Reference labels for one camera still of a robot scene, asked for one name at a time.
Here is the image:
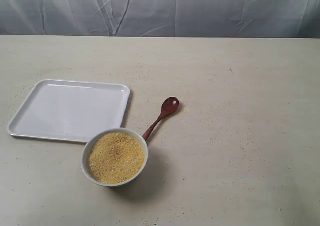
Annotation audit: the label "dark red wooden spoon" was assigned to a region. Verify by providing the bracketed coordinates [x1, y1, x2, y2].
[142, 96, 180, 141]

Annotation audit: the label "white ceramic bowl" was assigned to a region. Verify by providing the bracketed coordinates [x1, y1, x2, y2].
[81, 128, 149, 187]

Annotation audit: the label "yellow millet grains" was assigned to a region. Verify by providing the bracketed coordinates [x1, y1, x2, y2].
[88, 132, 145, 184]

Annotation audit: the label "white rectangular tray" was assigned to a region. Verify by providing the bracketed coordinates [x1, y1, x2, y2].
[7, 79, 131, 143]

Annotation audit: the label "white wrinkled backdrop curtain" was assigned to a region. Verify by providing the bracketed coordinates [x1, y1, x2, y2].
[0, 0, 320, 38]

